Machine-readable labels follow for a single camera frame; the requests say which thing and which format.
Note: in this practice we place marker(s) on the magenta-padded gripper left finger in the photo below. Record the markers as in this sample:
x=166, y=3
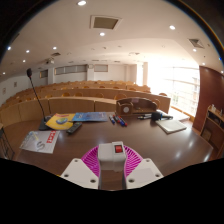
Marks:
x=78, y=175

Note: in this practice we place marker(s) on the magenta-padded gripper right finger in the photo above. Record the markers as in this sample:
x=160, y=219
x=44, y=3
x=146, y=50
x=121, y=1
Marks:
x=143, y=175

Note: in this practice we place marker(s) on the white charger with red switch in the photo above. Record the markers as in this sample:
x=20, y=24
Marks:
x=111, y=158

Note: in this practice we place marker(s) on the black remote control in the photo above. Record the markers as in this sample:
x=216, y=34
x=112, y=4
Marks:
x=74, y=128

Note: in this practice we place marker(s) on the white magazine with red print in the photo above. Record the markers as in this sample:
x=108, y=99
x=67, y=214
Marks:
x=38, y=141

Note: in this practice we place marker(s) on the white notebook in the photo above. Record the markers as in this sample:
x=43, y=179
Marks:
x=171, y=126

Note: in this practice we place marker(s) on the yellow booklet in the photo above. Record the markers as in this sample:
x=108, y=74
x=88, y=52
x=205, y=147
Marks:
x=60, y=121

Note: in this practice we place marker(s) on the blue marker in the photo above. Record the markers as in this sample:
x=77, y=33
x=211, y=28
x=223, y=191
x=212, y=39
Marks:
x=111, y=119
x=123, y=122

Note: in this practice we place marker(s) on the blue booklet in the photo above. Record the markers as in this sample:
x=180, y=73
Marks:
x=90, y=116

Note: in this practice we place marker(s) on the black gooseneck desk microphone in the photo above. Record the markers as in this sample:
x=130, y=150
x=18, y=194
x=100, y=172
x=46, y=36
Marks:
x=44, y=126

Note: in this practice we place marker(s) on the red marker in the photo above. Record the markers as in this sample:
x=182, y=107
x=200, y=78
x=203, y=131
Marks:
x=118, y=120

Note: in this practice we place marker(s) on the wooden desk organizer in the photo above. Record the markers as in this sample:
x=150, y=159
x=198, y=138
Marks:
x=136, y=107

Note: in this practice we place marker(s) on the wooden auditorium seat rows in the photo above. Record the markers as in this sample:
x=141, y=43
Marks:
x=66, y=105

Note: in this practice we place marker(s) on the small black-legged side stand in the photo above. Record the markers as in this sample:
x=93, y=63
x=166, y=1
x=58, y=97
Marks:
x=5, y=143

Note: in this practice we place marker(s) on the wooden shelf unit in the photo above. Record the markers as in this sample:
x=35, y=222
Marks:
x=213, y=128

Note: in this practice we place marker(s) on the large bright window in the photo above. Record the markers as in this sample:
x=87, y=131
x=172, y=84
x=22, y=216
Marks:
x=176, y=86

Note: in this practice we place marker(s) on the small ceiling vent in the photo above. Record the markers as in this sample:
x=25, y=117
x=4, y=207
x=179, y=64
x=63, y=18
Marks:
x=196, y=43

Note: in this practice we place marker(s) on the recessed ceiling lights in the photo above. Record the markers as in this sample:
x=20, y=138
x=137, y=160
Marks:
x=102, y=34

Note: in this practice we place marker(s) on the large square ceiling vent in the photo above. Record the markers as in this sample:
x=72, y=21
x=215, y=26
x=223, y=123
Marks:
x=105, y=22

